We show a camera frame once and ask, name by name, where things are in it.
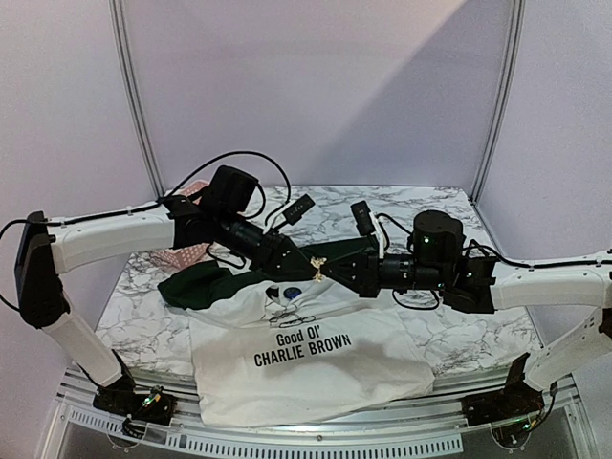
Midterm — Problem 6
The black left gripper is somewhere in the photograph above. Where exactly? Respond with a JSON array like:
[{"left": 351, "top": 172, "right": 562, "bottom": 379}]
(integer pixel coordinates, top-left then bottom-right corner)
[{"left": 215, "top": 209, "right": 317, "bottom": 278}]

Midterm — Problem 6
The white and green t-shirt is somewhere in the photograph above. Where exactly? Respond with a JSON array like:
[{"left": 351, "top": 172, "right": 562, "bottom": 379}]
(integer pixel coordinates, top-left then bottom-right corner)
[{"left": 158, "top": 261, "right": 434, "bottom": 427}]

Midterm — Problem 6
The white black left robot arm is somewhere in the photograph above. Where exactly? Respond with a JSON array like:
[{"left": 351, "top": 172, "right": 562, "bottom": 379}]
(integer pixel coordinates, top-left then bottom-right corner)
[{"left": 14, "top": 196, "right": 316, "bottom": 426}]

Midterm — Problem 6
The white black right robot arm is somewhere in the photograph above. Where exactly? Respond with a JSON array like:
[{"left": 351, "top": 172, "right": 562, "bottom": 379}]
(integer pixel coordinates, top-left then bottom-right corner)
[{"left": 319, "top": 248, "right": 611, "bottom": 432}]

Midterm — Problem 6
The round blue picture badge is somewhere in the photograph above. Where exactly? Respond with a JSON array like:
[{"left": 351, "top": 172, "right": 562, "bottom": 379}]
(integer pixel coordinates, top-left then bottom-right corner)
[{"left": 283, "top": 287, "right": 302, "bottom": 300}]

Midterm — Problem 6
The pink plastic perforated basket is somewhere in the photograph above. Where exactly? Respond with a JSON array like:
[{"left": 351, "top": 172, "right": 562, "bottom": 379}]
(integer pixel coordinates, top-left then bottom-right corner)
[{"left": 152, "top": 180, "right": 210, "bottom": 270}]

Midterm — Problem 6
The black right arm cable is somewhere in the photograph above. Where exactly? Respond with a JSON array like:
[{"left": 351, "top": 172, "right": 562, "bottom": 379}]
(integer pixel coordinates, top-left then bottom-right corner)
[{"left": 351, "top": 200, "right": 612, "bottom": 312}]

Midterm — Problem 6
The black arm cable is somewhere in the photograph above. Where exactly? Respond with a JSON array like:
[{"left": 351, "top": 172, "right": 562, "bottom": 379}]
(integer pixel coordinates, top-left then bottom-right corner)
[
  {"left": 0, "top": 150, "right": 317, "bottom": 312},
  {"left": 351, "top": 200, "right": 612, "bottom": 312}
]

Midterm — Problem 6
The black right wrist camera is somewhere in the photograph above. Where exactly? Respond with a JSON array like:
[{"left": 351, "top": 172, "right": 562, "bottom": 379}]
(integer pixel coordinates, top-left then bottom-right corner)
[{"left": 412, "top": 210, "right": 465, "bottom": 267}]

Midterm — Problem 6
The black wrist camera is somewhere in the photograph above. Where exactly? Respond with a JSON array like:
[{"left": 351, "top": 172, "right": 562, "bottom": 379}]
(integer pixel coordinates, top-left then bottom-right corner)
[
  {"left": 202, "top": 165, "right": 259, "bottom": 212},
  {"left": 412, "top": 210, "right": 465, "bottom": 267}
]

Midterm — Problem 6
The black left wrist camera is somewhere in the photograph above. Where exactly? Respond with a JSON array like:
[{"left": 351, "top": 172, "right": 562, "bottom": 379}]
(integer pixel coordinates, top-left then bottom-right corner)
[{"left": 202, "top": 165, "right": 259, "bottom": 212}]

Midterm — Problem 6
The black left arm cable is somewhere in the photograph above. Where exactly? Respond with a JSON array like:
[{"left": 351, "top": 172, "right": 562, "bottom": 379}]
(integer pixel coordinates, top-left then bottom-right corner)
[{"left": 0, "top": 150, "right": 317, "bottom": 312}]

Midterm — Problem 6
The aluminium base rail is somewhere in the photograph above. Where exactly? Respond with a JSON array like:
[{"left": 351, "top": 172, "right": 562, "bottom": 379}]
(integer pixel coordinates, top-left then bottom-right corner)
[{"left": 41, "top": 367, "right": 598, "bottom": 458}]

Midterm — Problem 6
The aluminium left corner post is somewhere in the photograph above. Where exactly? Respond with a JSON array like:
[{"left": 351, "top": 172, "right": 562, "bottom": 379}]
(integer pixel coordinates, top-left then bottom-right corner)
[{"left": 109, "top": 0, "right": 164, "bottom": 197}]

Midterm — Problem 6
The aluminium corner post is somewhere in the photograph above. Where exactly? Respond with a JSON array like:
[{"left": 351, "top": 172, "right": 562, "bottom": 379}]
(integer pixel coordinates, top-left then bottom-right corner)
[
  {"left": 109, "top": 0, "right": 164, "bottom": 197},
  {"left": 470, "top": 0, "right": 526, "bottom": 207}
]

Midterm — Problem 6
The aluminium right corner post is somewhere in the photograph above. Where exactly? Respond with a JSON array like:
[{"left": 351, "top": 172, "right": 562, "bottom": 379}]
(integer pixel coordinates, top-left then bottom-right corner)
[{"left": 470, "top": 0, "right": 526, "bottom": 207}]

